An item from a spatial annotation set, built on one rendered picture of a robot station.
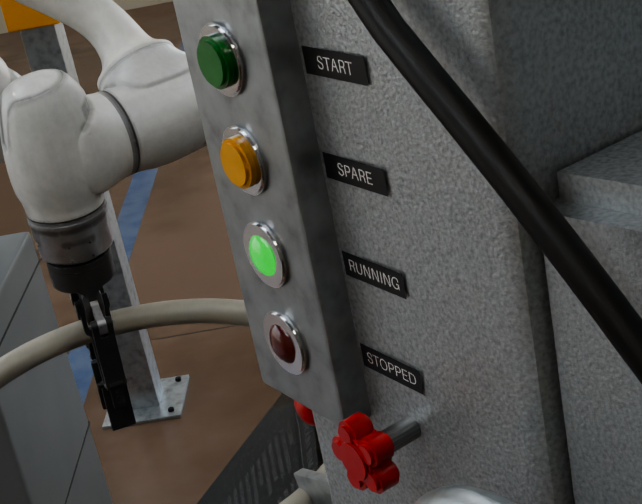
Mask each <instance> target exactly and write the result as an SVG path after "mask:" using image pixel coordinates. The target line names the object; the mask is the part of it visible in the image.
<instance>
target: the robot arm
mask: <svg viewBox="0 0 642 504"><path fill-rule="evenodd" d="M15 1H17V2H19V3H21V4H23V5H25V6H27V7H30V8H32V9H34V10H36V11H38V12H40V13H43V14H45V15H47V16H49V17H51V18H53V19H55V20H57V21H60V22H62V23H63V24H65V25H67V26H69V27H71V28H72V29H74V30H76V31H77V32H79V33H80V34H81V35H83V36H84V37H85V38H86V39H87V40H88V41H89V42H90V43H91V44H92V45H93V47H94V48H95V49H96V51H97V53H98V55H99V57H100V59H101V62H102V72H101V74H100V76H99V78H98V82H97V86H98V89H99V90H100V91H99V92H96V93H93V94H87V95H86V94H85V92H84V90H83V88H82V87H81V86H80V85H79V84H78V83H77V82H76V81H75V80H74V79H73V78H72V77H71V76H69V75H68V74H67V73H65V72H64V71H62V70H58V69H43V70H38V71H34V72H31V73H28V74H26V75H23V76H21V75H19V74H18V73H17V72H15V71H13V70H12V69H10V68H8V67H7V65H6V63H5V62H4V61H3V60H2V58H0V164H1V163H3V162H5V164H6V168H7V172H8V175H9V178H10V182H11V184H12V187H13V189H14V192H15V194H16V196H17V198H18V199H19V200H20V202H21V203H22V205H23V207H24V209H25V212H26V215H27V221H28V225H29V226H30V229H31V232H32V236H33V239H34V241H35V242H36V244H37V248H38V249H37V251H39V254H40V256H41V260H43V261H45V262H46V264H47V268H48V271H49V275H50V279H51V283H52V285H53V287H54V288H55V289H57V290H58V291H60V292H63V293H69V294H70V299H71V301H72V304H73V306H74V307H75V310H76V314H77V317H78V319H79V320H81V322H82V326H83V329H84V332H85V334H86V335H87V336H90V338H91V342H92V343H90V344H87V345H85V346H86V347H87V348H88V349H89V356H90V358H91V359H92V360H93V361H90V362H91V366H92V370H93V374H94V378H95V382H96V385H97V389H98V393H99V397H100V401H101V404H102V408H103V409H104V410H105V409H107V412H108V416H109V420H110V424H111V428H112V430H113V431H115V430H118V429H121V428H124V427H127V426H130V425H133V424H136V420H135V416H134V412H133V408H132V404H131V400H130V396H129V392H128V388H127V378H126V377H125V373H124V369H123V365H122V361H121V357H120V353H119V349H118V345H117V340H116V336H115V332H114V326H113V322H114V321H113V318H112V317H111V314H110V310H109V307H110V302H109V298H108V295H107V293H104V289H103V285H105V284H106V283H108V282H109V281H110V280H111V279H112V277H113V276H114V274H115V265H114V261H113V257H112V253H111V248H110V245H111V244H112V242H113V239H114V235H113V231H112V226H111V222H110V218H109V214H108V209H107V201H106V199H105V196H104V192H106V191H108V190H109V189H110V188H112V187H113V186H114V185H115V184H117V183H118V182H120V181H121V180H123V179H124V178H126V177H128V176H130V175H133V174H135V173H138V172H141V171H144V170H149V169H155V168H158V167H161V166H164V165H167V164H169V163H172V162H174V161H176V160H179V159H181V158H183V157H185V156H187V155H190V154H192V153H194V152H195V151H197V150H199V149H201V148H203V147H205V146H206V145H207V143H206V139H205V135H204V131H203V126H202V122H201V118H200V114H199V109H198V105H197V101H196V97H195V92H194V88H193V84H192V80H191V76H190V71H189V67H188V63H187V59H186V54H185V52H184V51H181V50H179V49H177V48H175V47H174V46H173V44H172V43H171V42H170V41H168V40H164V39H154V38H152V37H150V36H149V35H147V34H146V33H145V32H144V31H143V30H142V29H141V27H140V26H139V25H138V24H137V23H136V22H135V21H134V20H133V19H132V18H131V17H130V16H129V15H128V14H127V13H126V12H125V11H124V10H123V9H122V8H121V7H119V6H118V5H117V4H116V3H115V2H113V1H112V0H15ZM105 316H106V317H105ZM87 323H88V325H89V326H90V327H88V325H87ZM94 359H95V360H94Z"/></svg>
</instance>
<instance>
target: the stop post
mask: <svg viewBox="0 0 642 504"><path fill-rule="evenodd" d="M0 6H1V9H2V13H3V16H4V20H5V23H6V26H7V30H8V32H10V33H12V32H17V31H20V34H21V38H22V41H23V44H24V48H25V51H26V55H27V58H28V62H29V65H30V69H31V72H34V71H38V70H43V69H58V70H62V71H64V72H65V73H67V74H68V75H69V76H71V77H72V78H73V79H74V80H75V81H76V82H77V83H78V84H79V80H78V76H77V73H76V69H75V65H74V62H73V58H72V54H71V51H70V47H69V43H68V40H67V36H66V33H65V29H64V25H63V23H62V22H60V21H57V20H55V19H53V18H51V17H49V16H47V15H45V14H43V13H40V12H38V11H36V10H34V9H32V8H30V7H27V6H25V5H23V4H21V3H19V2H17V1H15V0H0ZM79 85H80V84H79ZM104 196H105V199H106V201H107V209H108V214H109V218H110V222H111V226H112V231H113V235H114V239H113V242H112V244H111V245H110V248H111V253H112V257H113V261H114V265H115V274H114V276H113V277H112V279H111V280H110V281H109V282H108V283H106V284H105V285H103V289H104V293H107V295H108V298H109V302H110V307H109V310H110V311H113V310H117V309H121V308H126V307H131V306H136V305H140V302H139V299H138V295H137V292H136V288H135V284H134V281H133V277H132V273H131V270H130V266H129V262H128V259H127V255H126V251H125V248H124V244H123V240H122V237H121V233H120V230H119V226H118V222H117V219H116V215H115V211H114V208H113V204H112V200H111V197H110V193H109V190H108V191H106V192H104ZM116 340H117V345H118V349H119V353H120V357H121V361H122V365H123V369H124V373H125V377H126V378H127V388H128V392H129V396H130V400H131V404H132V408H133V412H134V416H135V420H136V424H133V425H137V424H144V423H150V422H157V421H163V420H169V419H176V418H181V415H182V410H183V405H184V401H185V396H186V391H187V387H188V382H189V375H182V376H175V377H169V378H163V379H160V375H159V372H158V368H157V365H156V361H155V357H154V354H153V350H152V346H151V343H150V339H149V335H148V332H147V329H143V330H138V331H133V332H128V333H124V334H120V335H116ZM102 428H103V430H105V429H111V424H110V420H109V416H108V412H107V413H106V416H105V419H104V422H103V425H102Z"/></svg>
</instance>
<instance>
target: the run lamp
mask: <svg viewBox="0 0 642 504"><path fill-rule="evenodd" d="M249 253H250V257H251V260H252V262H253V263H254V265H255V267H256V268H257V269H258V270H259V271H260V272H261V273H263V274H264V275H266V276H272V275H274V273H275V260H274V257H273V254H272V252H271V250H270V248H269V246H268V245H267V243H266V242H265V241H264V240H263V239H262V238H261V237H259V236H257V235H254V236H252V237H251V239H250V242H249Z"/></svg>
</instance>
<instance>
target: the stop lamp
mask: <svg viewBox="0 0 642 504"><path fill-rule="evenodd" d="M269 340H270V344H271V347H272V349H273V351H274V352H275V354H276V355H277V356H278V357H279V358H280V359H281V360H282V361H284V362H286V363H289V364H291V363H293V362H294V360H295V350H294V347H293V344H292V342H291V340H290V338H289V336H288V334H287V333H286V332H285V331H284V329H283V328H281V327H280V326H278V325H276V324H274V325H272V326H271V328H270V332H269Z"/></svg>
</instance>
